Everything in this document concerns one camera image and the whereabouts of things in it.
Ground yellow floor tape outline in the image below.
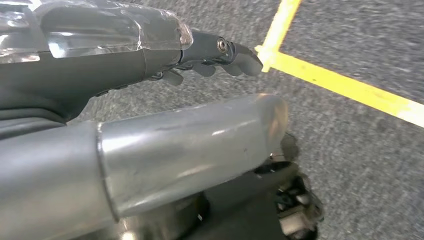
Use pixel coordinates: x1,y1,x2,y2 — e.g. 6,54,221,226
254,0,424,129

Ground silver robot limb shell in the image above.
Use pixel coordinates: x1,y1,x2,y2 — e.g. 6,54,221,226
0,93,290,240

